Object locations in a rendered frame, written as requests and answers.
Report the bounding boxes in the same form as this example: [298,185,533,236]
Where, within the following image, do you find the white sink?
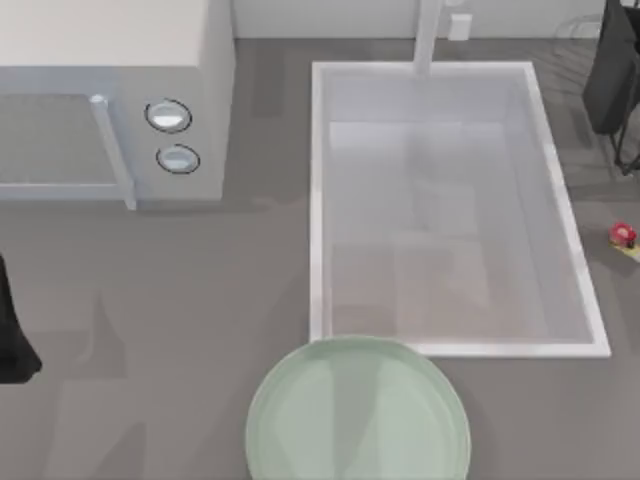
[307,60,612,359]

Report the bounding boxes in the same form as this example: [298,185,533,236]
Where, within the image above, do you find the small microwave knob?
[155,143,202,176]

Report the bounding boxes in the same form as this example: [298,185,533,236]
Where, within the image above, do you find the pale microwave oven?
[0,0,236,211]

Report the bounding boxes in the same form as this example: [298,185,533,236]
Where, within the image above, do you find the pale green plate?
[243,335,472,480]

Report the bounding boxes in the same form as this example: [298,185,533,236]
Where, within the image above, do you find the large microwave knob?
[143,97,194,135]

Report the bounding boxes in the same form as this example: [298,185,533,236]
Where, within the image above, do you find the tall white tap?
[412,0,444,81]

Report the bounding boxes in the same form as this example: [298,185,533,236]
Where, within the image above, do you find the microwave door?
[0,93,126,202]

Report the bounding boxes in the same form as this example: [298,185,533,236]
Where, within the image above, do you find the red and yellow small item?
[607,222,639,250]

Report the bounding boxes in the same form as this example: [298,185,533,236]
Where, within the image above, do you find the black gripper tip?
[0,253,43,386]

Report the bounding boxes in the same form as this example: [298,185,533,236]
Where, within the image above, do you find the black chair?
[582,0,640,176]

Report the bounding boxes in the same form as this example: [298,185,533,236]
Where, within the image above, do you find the microwave door handle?
[89,93,138,211]

